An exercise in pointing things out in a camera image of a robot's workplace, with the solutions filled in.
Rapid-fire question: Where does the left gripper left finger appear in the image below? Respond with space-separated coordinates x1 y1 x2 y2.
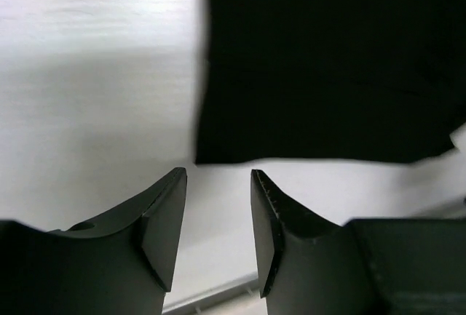
1 167 187 314

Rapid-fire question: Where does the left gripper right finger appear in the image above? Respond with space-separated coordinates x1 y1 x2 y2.
250 170 386 314

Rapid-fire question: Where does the black skirt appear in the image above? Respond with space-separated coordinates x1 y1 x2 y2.
195 0 465 164

